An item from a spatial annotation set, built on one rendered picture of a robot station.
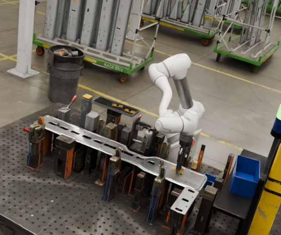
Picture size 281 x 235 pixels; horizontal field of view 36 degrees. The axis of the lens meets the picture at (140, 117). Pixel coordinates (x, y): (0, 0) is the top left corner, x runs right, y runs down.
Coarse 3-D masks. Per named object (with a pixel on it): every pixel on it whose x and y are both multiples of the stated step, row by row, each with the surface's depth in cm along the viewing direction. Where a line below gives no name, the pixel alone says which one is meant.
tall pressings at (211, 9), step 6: (210, 0) 1178; (216, 0) 1167; (234, 0) 1174; (240, 0) 1163; (210, 6) 1175; (222, 6) 1186; (228, 6) 1184; (234, 6) 1172; (240, 6) 1172; (210, 12) 1179; (216, 12) 1202; (222, 12) 1189; (228, 12) 1207
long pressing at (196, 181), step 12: (36, 120) 335; (48, 120) 338; (60, 120) 340; (60, 132) 324; (84, 144) 316; (96, 144) 318; (108, 144) 321; (120, 144) 323; (132, 156) 311; (144, 156) 313; (156, 156) 316; (144, 168) 299; (156, 168) 302; (168, 168) 304; (168, 180) 292; (180, 180) 293; (192, 180) 296; (204, 180) 299
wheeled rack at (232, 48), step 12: (228, 0) 847; (216, 48) 889; (228, 48) 878; (240, 48) 923; (252, 48) 936; (264, 48) 945; (276, 48) 984; (216, 60) 901; (252, 60) 860; (264, 60) 884; (252, 72) 876
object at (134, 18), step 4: (136, 0) 917; (140, 0) 912; (136, 4) 920; (136, 8) 923; (132, 12) 930; (136, 12) 925; (132, 16) 933; (136, 16) 928; (140, 16) 937; (132, 20) 936; (136, 20) 931; (140, 20) 943; (132, 24) 939; (136, 24) 935; (132, 28) 942; (128, 32) 959; (132, 32) 945; (128, 36) 953; (132, 36) 948; (132, 40) 940; (136, 40) 939
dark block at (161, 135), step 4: (156, 136) 320; (160, 136) 320; (164, 136) 324; (156, 140) 321; (160, 140) 320; (156, 144) 323; (160, 144) 321; (156, 148) 324; (160, 148) 326; (156, 152) 325; (152, 164) 330; (152, 180) 336
